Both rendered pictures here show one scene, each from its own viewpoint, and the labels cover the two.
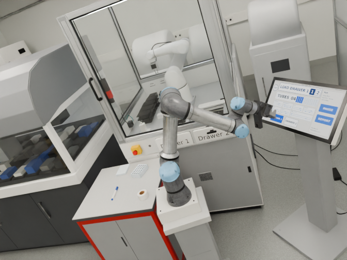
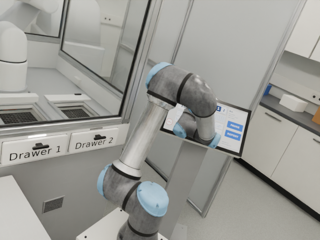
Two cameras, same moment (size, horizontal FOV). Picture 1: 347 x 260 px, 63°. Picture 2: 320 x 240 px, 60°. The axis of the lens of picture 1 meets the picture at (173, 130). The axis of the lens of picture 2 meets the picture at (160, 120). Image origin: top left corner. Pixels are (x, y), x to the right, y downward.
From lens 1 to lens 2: 146 cm
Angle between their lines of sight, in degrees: 63
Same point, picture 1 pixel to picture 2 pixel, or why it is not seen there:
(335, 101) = (240, 120)
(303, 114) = not seen: hidden behind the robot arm
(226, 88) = (134, 84)
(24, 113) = not seen: outside the picture
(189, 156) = (46, 173)
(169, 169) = (159, 194)
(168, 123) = (161, 119)
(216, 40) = (153, 22)
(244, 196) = (85, 225)
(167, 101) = (204, 86)
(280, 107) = not seen: hidden behind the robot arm
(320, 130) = (230, 144)
